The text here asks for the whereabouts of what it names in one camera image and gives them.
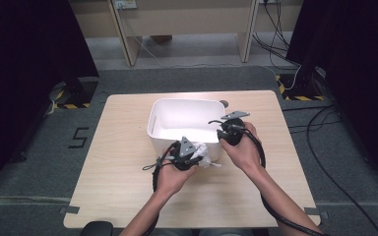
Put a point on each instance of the white plastic bin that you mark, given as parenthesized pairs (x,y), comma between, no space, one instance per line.
(183,121)

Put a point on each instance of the black curtain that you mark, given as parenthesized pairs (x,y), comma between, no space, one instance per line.
(357,65)
(23,82)

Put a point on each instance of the stand base with striped tape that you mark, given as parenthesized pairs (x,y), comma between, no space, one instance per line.
(302,88)
(75,95)

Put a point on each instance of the grey tape strip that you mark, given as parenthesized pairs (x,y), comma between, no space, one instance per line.
(69,209)
(315,212)

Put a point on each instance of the person's left hand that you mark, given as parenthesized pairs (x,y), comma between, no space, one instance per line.
(174,178)

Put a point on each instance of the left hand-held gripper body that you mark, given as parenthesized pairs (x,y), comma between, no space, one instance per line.
(185,154)

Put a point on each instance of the white power strip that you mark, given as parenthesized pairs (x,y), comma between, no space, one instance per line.
(125,4)

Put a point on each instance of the dark round table grommet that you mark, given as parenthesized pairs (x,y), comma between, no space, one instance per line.
(224,104)

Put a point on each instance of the beige wooden desk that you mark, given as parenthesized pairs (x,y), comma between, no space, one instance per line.
(183,19)

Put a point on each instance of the black round seat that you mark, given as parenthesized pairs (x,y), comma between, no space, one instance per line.
(96,228)

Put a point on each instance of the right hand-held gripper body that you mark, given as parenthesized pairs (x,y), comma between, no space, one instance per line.
(233,131)

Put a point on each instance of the white textured cloth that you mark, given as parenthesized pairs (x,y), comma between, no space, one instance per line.
(203,154)

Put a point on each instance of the person's right hand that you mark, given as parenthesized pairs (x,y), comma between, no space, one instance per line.
(244,154)

